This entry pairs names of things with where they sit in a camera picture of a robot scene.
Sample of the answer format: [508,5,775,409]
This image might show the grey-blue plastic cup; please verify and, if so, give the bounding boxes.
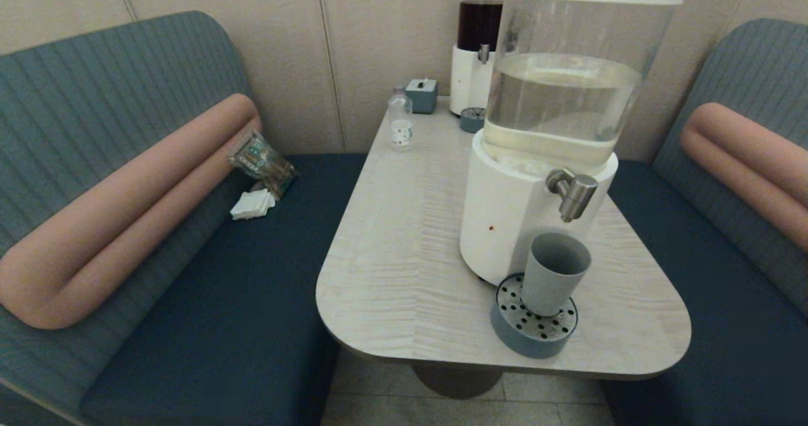
[520,232,592,317]

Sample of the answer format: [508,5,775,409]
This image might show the metal dispenser tap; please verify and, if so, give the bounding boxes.
[545,167,599,223]

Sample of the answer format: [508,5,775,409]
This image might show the small clear bottle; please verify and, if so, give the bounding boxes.
[388,85,414,151]

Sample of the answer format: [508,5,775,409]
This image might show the small blue drip tray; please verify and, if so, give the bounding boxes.
[459,107,487,134]

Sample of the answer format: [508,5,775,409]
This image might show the small blue box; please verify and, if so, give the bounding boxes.
[405,78,439,114]

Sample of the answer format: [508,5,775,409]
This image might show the clear water dispenser white base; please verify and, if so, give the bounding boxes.
[459,0,688,287]

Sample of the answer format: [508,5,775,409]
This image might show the dark drink dispenser white base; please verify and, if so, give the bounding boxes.
[449,0,521,117]

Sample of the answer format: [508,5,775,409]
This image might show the clear snack packet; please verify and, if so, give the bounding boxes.
[229,131,297,199]

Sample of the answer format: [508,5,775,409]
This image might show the white folded napkins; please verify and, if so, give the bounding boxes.
[229,188,276,221]

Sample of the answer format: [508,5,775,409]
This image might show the blue drip tray metal grate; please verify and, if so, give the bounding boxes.
[490,272,579,360]

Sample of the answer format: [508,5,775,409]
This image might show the teal upholstered bench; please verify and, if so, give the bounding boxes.
[0,10,368,426]
[600,17,808,426]

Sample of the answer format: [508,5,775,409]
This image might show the pink bolster cushion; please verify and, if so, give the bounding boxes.
[0,93,263,330]
[680,102,808,253]

